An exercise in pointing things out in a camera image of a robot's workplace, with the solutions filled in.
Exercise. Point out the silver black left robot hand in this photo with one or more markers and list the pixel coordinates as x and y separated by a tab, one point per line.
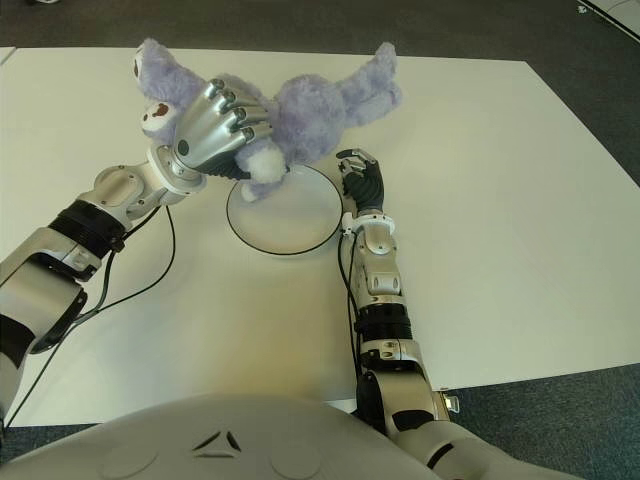
210	130

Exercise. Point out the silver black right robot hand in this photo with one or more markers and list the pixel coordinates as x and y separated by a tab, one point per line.
367	190

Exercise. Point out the purple plush bunny doll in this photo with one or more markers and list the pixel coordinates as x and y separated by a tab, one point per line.
310	110

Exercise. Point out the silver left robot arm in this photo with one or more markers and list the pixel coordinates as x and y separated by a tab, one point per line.
115	195

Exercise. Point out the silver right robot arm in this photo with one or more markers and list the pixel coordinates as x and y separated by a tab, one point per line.
382	285

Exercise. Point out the white plate with black rim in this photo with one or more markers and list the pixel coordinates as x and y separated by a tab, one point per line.
290	215

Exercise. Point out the white neighbouring table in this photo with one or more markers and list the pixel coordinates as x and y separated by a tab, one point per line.
6	54

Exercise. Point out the metal table latch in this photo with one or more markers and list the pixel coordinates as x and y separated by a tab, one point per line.
451	402

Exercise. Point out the grey robot torso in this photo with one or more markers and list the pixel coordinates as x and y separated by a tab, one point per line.
225	425

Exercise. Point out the white background object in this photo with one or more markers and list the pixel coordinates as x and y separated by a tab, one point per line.
625	10

